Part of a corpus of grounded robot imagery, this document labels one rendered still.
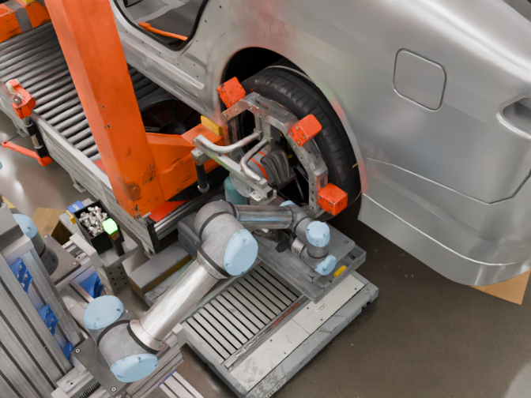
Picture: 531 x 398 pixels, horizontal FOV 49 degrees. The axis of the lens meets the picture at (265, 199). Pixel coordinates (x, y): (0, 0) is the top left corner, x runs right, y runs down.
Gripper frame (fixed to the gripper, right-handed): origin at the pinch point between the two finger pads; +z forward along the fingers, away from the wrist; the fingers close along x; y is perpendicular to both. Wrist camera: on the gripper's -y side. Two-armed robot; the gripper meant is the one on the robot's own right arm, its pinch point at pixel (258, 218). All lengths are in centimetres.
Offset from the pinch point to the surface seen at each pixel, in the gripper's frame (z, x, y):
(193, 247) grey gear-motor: 42, 7, -48
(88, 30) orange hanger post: 60, 17, 62
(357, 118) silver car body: -19, -30, 40
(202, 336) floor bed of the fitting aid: 22, 24, -82
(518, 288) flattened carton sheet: -69, -102, -82
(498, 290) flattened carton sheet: -62, -94, -82
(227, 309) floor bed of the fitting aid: 25, 6, -82
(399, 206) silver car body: -40, -30, 12
